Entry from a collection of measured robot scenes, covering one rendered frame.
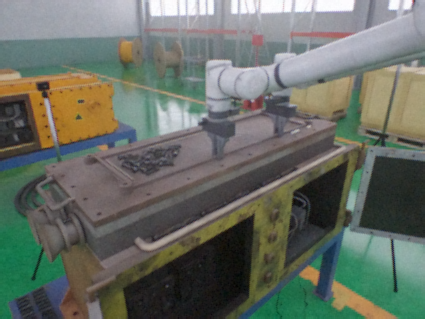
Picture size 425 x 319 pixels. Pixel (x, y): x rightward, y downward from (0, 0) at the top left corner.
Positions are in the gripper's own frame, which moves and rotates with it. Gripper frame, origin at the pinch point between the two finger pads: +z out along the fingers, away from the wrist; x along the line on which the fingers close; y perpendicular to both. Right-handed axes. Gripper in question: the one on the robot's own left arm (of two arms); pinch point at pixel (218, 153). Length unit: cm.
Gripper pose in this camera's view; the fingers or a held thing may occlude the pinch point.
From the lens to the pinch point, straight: 115.6
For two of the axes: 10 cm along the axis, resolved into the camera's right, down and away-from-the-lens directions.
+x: 6.6, 3.1, -6.8
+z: 0.0, 9.1, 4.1
